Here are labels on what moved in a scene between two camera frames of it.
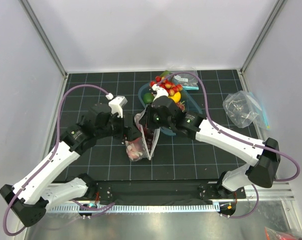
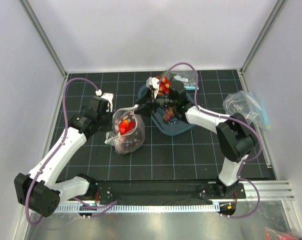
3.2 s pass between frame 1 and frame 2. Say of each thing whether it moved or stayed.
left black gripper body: moved
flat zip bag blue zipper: stayed
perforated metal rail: stayed
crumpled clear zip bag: stayed
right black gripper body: moved
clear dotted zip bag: moved
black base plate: stayed
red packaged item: stayed
